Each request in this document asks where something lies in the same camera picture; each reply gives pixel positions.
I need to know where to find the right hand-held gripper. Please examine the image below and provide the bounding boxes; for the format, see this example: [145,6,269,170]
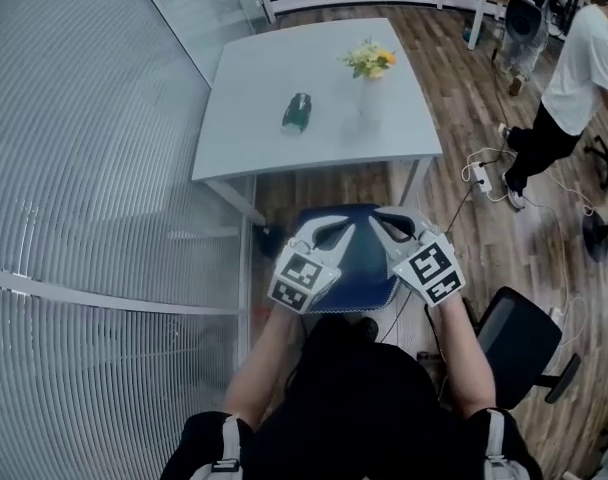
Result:
[367,206,467,308]

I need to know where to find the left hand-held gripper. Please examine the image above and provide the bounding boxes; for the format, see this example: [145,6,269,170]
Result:
[267,216,356,315]

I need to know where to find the blue chair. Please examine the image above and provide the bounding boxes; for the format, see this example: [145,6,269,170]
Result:
[289,202,403,315]

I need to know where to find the person's right forearm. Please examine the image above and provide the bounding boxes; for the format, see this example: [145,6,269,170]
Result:
[428,295,498,419]

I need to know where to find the person's left forearm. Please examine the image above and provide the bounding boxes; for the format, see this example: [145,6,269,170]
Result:
[223,302,305,432]

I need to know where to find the black mesh office chair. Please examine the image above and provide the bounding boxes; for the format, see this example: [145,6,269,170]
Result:
[461,286,583,412]

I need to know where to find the grey square table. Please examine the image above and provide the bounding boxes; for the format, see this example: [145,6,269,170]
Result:
[191,17,444,227]

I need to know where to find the black bag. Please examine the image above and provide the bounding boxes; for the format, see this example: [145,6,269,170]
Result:
[252,222,288,259]

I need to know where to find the person's black shoe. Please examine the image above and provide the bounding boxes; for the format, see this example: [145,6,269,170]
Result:
[356,316,380,342]

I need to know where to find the white power strip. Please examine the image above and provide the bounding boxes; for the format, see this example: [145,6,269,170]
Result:
[471,161,494,193]

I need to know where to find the dark green tissue pack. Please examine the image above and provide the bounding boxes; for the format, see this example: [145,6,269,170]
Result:
[280,92,314,135]

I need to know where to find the person's black clothing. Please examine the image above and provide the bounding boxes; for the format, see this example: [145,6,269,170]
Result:
[158,315,543,480]

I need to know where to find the yellow flower bouquet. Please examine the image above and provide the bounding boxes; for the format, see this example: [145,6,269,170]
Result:
[337,37,399,80]

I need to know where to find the black round stand base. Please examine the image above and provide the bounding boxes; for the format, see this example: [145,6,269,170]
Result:
[581,207,608,264]

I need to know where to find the black cable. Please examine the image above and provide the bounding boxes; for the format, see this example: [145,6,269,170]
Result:
[378,182,485,344]
[478,47,516,167]

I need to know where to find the white cable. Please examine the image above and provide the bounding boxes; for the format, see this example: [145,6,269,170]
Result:
[461,147,598,350]

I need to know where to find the grey shoulder strap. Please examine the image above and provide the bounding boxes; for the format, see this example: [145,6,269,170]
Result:
[483,410,516,480]
[211,415,243,480]

